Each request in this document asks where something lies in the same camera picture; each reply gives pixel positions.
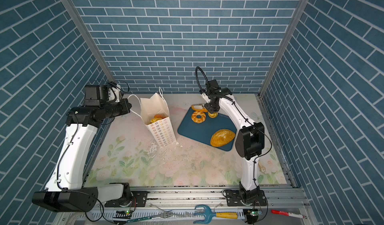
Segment long croissant bread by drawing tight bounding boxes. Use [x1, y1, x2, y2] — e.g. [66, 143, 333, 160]
[191, 104, 208, 113]

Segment small round muffin bread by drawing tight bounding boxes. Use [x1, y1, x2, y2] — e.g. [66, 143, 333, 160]
[208, 112, 218, 118]

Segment ring donut bread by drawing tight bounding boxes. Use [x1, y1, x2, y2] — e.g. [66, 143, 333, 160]
[191, 111, 206, 124]

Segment large sesame bread loaf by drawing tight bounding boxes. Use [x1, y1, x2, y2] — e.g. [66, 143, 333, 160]
[210, 129, 236, 147]

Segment white paper bag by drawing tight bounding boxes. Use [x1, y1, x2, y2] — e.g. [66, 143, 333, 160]
[128, 87, 177, 147]

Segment triangular toast slice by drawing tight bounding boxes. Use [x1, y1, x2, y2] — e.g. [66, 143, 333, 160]
[150, 118, 162, 124]

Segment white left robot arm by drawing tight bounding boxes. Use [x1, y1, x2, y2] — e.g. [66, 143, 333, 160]
[32, 98, 133, 213]

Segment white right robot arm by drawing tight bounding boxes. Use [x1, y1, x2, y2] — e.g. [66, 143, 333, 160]
[201, 80, 267, 206]

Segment dark teal tray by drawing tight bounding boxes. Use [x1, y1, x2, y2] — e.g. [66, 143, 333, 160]
[178, 108, 237, 146]

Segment small wooden piece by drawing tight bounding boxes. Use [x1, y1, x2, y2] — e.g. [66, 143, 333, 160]
[258, 161, 269, 175]

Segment teal yellow garden fork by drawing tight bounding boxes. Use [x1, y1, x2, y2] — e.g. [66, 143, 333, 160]
[193, 205, 238, 225]

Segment red white marker pen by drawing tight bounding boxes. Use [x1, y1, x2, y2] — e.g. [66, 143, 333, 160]
[271, 210, 307, 219]

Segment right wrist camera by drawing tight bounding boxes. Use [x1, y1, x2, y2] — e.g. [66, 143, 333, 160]
[201, 93, 211, 103]

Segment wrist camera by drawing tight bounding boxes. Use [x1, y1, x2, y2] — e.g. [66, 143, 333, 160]
[84, 82, 124, 107]
[201, 93, 211, 103]

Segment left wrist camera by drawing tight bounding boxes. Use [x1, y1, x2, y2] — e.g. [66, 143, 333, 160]
[84, 82, 124, 107]

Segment black corrugated cable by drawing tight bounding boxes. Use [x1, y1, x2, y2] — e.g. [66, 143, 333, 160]
[194, 66, 211, 96]

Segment aluminium rail frame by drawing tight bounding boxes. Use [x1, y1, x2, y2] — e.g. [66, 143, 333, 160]
[54, 185, 317, 225]

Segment metal fork green handle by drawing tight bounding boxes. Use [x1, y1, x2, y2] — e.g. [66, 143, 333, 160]
[126, 212, 173, 224]

